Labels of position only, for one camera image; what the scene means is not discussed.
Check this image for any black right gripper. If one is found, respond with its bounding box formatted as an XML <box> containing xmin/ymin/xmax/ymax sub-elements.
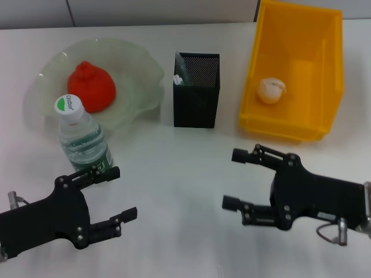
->
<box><xmin>221</xmin><ymin>144</ymin><xmax>368</xmax><ymax>231</ymax></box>

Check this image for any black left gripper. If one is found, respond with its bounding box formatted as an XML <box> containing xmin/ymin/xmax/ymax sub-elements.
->
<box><xmin>0</xmin><ymin>166</ymin><xmax>139</xmax><ymax>258</ymax></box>

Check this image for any clear green-label water bottle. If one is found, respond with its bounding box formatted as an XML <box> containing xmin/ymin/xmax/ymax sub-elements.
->
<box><xmin>54</xmin><ymin>94</ymin><xmax>114</xmax><ymax>180</ymax></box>

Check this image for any white paper ball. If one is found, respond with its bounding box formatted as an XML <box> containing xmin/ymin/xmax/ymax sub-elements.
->
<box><xmin>257</xmin><ymin>76</ymin><xmax>288</xmax><ymax>104</ymax></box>

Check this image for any orange fruit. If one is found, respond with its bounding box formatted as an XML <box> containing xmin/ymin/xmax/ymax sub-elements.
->
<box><xmin>67</xmin><ymin>60</ymin><xmax>117</xmax><ymax>114</ymax></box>

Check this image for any grey pen with clear cap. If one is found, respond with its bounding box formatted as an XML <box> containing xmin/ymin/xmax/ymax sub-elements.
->
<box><xmin>175</xmin><ymin>53</ymin><xmax>194</xmax><ymax>87</ymax></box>

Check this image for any black mesh pen holder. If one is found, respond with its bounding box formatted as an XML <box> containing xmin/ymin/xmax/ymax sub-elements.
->
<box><xmin>173</xmin><ymin>52</ymin><xmax>221</xmax><ymax>129</ymax></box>

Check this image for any pale green glass plate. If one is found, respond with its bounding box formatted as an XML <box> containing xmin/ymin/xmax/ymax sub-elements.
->
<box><xmin>37</xmin><ymin>37</ymin><xmax>166</xmax><ymax>136</ymax></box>

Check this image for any yellow plastic storage bin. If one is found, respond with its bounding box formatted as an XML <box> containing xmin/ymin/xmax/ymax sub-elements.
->
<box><xmin>238</xmin><ymin>0</ymin><xmax>346</xmax><ymax>143</ymax></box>

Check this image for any left gripper connector cable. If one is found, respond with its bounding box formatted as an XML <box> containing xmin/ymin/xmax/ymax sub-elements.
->
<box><xmin>7</xmin><ymin>191</ymin><xmax>31</xmax><ymax>209</ymax></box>

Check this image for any gripper connector cable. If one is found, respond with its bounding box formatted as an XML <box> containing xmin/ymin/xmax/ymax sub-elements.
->
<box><xmin>315</xmin><ymin>218</ymin><xmax>348</xmax><ymax>247</ymax></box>
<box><xmin>7</xmin><ymin>191</ymin><xmax>31</xmax><ymax>209</ymax></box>

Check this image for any right gripper connector cable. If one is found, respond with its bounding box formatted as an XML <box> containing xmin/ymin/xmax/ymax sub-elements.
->
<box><xmin>315</xmin><ymin>218</ymin><xmax>348</xmax><ymax>247</ymax></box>

